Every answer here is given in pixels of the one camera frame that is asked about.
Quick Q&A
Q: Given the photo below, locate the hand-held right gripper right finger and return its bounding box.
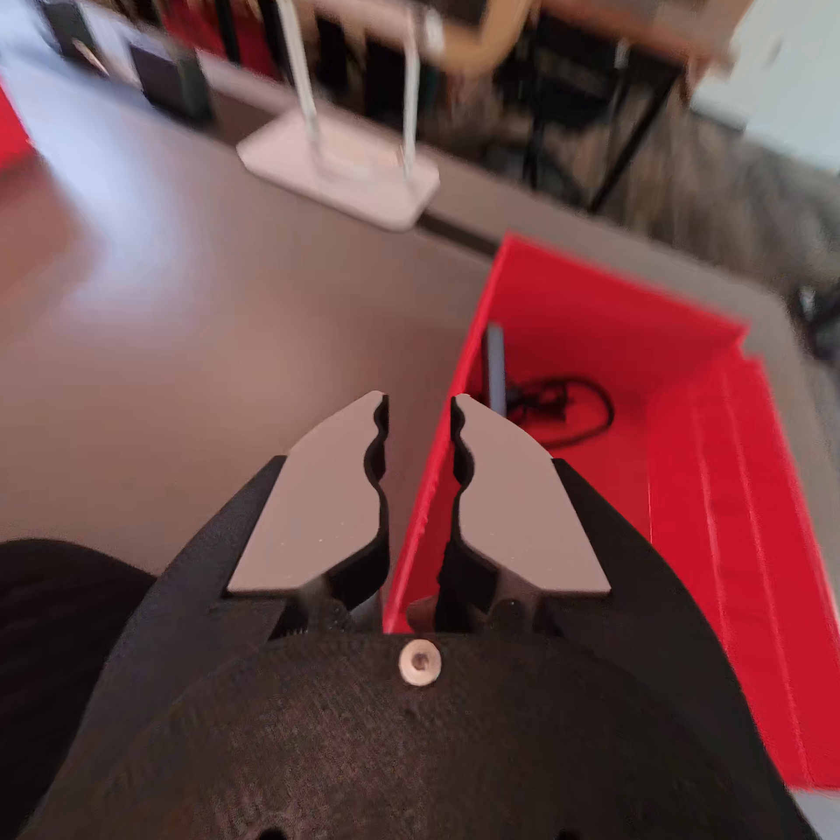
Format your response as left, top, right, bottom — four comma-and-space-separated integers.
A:
435, 392, 613, 621

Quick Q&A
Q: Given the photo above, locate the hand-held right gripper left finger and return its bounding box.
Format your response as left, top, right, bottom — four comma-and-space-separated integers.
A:
225, 390, 391, 627

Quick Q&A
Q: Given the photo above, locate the black usb-c cable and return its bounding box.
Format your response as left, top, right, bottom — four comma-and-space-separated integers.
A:
505, 382, 573, 426

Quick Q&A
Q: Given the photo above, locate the red plastic bin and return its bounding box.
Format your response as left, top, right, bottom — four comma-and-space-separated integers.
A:
382, 233, 840, 793

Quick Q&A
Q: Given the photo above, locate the red divided bin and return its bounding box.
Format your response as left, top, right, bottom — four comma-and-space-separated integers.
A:
0, 77, 35, 166

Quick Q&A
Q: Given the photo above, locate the dark rounded object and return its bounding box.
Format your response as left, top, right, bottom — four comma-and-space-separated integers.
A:
0, 538, 158, 840

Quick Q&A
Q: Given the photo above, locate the white metal stand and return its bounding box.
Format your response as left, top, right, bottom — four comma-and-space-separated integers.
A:
235, 0, 442, 232

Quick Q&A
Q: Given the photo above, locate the small grey box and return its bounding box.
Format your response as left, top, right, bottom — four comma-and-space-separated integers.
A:
46, 0, 111, 74
126, 36, 212, 126

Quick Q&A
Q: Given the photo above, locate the wooden desk with black legs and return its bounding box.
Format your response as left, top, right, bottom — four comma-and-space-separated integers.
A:
525, 0, 739, 214

